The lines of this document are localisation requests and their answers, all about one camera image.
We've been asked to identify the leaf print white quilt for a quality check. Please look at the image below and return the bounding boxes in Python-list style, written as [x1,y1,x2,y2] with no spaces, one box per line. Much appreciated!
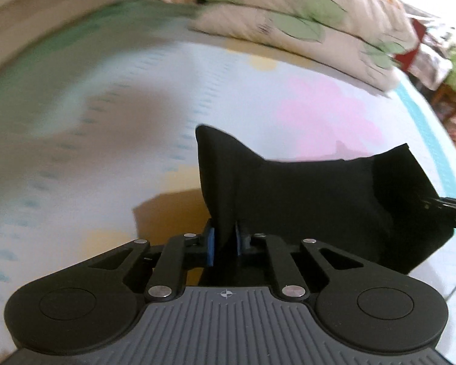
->
[184,0,419,94]

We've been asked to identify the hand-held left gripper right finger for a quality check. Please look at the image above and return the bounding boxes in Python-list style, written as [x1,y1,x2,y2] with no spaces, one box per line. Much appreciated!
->
[233,221,366,299]

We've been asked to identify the black pants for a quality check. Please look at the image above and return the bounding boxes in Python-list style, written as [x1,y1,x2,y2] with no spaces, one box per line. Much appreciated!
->
[195,124,456,275]

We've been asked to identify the brown wooden stool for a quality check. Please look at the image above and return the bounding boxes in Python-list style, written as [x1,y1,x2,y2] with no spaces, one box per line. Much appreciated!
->
[435,83,456,124]

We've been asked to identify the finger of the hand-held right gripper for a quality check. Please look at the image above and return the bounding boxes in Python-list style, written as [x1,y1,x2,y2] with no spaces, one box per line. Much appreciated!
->
[421,195,456,233]

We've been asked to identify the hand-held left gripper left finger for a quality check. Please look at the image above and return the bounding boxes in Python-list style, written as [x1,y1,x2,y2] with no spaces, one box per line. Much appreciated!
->
[87,218,217,299]

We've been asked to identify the red bed post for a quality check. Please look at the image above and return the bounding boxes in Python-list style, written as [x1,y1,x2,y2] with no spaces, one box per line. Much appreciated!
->
[392,19,427,74]

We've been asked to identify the grey checked blanket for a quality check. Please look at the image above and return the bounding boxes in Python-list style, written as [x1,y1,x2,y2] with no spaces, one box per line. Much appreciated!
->
[402,3,456,92]

